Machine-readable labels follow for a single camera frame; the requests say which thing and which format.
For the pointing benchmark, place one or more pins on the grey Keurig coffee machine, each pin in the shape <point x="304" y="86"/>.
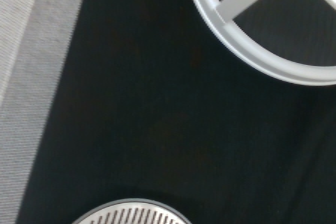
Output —
<point x="133" y="211"/>

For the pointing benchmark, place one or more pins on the grey woven placemat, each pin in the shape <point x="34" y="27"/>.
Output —
<point x="37" y="28"/>

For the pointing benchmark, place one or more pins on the white two-tier round shelf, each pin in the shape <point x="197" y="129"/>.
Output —
<point x="281" y="35"/>

